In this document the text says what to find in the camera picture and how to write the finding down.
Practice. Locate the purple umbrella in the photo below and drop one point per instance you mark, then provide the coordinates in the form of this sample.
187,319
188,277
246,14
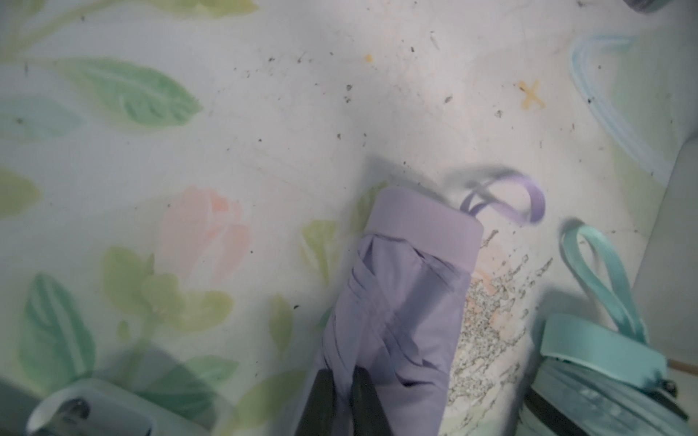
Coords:
401,311

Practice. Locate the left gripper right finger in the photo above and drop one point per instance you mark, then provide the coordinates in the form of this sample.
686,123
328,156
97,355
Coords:
368,414

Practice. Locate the floral table mat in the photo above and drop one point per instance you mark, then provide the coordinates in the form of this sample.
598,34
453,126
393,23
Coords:
184,183

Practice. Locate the white plastic drawer cabinet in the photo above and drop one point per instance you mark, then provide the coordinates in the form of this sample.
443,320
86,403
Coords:
666,284

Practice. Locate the green folded umbrella left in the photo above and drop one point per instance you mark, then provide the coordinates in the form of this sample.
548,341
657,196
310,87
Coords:
593,380

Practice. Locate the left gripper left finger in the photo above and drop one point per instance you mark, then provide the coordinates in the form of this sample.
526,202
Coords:
317,418

